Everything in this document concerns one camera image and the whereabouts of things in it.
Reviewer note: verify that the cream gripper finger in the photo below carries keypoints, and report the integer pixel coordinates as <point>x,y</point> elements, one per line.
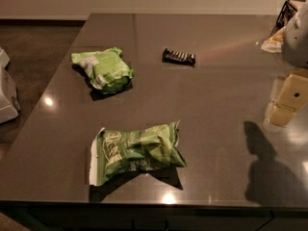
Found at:
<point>288,96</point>

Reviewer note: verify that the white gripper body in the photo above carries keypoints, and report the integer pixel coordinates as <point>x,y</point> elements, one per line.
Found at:
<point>296,40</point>

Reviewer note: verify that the green jalapeno chip bag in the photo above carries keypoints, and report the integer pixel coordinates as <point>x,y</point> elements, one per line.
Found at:
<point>116,152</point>

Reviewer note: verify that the green rice chip bag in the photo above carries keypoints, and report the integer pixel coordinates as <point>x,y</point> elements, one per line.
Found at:
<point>106,70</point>

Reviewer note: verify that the pale crumpled wrapper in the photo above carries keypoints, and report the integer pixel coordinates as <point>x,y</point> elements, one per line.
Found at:
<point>274,43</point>

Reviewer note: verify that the black snack bar wrapper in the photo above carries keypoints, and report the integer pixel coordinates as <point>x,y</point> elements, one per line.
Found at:
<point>176,57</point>

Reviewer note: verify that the white appliance at left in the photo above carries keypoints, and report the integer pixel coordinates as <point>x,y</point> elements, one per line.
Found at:
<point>9,105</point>

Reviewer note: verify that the black wire basket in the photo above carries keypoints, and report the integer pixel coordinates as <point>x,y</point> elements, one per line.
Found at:
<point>288,10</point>

